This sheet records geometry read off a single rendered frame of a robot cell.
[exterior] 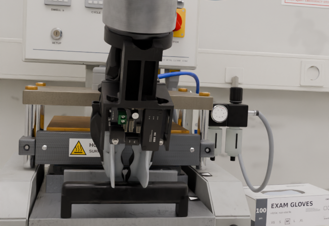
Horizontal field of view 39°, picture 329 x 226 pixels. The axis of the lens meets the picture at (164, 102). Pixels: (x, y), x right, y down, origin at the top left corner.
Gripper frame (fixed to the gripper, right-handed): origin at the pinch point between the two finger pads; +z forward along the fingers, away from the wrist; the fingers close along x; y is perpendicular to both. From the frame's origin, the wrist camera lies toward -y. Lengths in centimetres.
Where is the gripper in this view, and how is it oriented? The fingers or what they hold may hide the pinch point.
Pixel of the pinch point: (124, 182)
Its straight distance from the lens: 58.3
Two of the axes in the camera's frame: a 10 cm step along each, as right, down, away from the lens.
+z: -1.0, 9.1, 3.9
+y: 1.5, 4.1, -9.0
